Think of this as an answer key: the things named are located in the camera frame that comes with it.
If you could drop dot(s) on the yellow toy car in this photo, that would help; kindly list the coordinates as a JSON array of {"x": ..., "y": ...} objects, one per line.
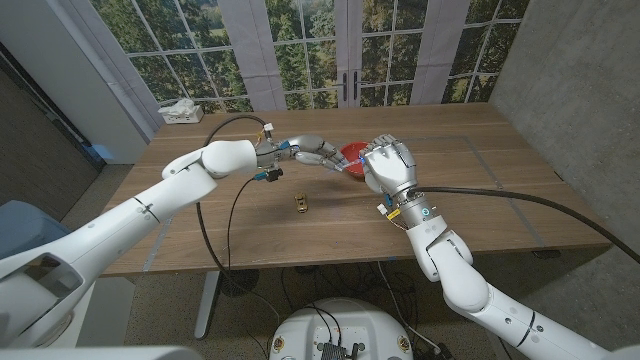
[{"x": 301, "y": 202}]

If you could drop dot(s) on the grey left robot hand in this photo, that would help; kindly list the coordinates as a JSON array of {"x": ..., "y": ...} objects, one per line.
[{"x": 305, "y": 147}]

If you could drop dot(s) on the printed window backdrop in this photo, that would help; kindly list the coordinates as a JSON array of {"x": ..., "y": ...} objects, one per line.
[{"x": 300, "y": 50}]

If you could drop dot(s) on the white table leg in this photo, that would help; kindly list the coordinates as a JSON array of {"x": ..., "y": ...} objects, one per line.
[{"x": 206, "y": 305}]

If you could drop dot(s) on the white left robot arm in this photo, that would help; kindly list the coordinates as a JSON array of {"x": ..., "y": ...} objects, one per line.
[{"x": 125, "y": 225}]

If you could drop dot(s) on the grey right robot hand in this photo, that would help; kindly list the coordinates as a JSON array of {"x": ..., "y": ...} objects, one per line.
[{"x": 392, "y": 167}]

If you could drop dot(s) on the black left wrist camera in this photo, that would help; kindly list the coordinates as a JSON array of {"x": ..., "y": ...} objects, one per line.
[{"x": 272, "y": 174}]

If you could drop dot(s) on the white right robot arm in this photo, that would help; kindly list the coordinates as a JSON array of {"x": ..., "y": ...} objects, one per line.
[{"x": 465, "y": 285}]

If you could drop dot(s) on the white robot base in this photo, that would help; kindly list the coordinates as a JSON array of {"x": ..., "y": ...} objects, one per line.
[{"x": 345, "y": 325}]

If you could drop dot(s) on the white power strip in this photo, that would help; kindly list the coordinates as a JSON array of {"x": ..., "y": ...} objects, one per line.
[{"x": 187, "y": 118}]

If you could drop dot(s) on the blue chair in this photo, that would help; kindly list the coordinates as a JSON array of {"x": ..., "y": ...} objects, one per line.
[{"x": 25, "y": 225}]

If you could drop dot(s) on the crumpled white tissue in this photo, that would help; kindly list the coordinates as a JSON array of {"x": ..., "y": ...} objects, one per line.
[{"x": 177, "y": 106}]

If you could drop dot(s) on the red speckled bowl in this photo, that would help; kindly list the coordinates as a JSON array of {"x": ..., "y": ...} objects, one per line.
[{"x": 352, "y": 152}]

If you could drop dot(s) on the round black floor stand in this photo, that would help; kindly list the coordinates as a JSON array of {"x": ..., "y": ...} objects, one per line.
[{"x": 240, "y": 282}]

